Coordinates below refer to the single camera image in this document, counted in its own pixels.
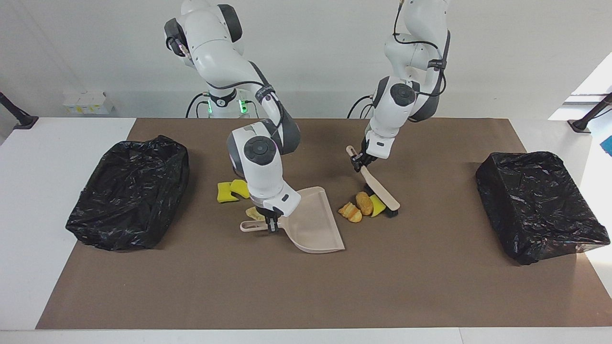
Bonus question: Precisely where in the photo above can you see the brown table mat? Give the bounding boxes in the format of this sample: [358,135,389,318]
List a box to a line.
[36,118,612,330]

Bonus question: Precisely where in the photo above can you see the beige plastic dustpan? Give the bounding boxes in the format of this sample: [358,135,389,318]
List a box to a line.
[240,187,346,254]

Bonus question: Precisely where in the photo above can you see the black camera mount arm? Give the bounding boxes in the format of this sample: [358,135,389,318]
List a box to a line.
[568,92,612,133]
[0,92,39,130]

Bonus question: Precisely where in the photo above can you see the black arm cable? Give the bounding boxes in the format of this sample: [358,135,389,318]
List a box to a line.
[167,36,287,129]
[392,0,450,98]

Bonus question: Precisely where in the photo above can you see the white wall boxes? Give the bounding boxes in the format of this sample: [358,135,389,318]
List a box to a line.
[64,91,115,115]

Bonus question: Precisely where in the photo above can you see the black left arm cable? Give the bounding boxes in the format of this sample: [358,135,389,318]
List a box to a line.
[392,0,450,98]

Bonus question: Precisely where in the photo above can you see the brown oval bread roll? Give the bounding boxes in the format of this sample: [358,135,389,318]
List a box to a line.
[356,192,374,216]

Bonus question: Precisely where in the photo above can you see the black bag-lined trash bin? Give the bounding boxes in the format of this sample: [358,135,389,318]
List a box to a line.
[66,135,190,252]
[475,151,611,266]

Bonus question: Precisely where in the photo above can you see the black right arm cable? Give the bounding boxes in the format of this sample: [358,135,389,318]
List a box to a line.
[167,36,287,129]

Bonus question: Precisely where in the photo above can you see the yellow green-backed sponge wedge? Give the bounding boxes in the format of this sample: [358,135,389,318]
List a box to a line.
[369,194,387,218]

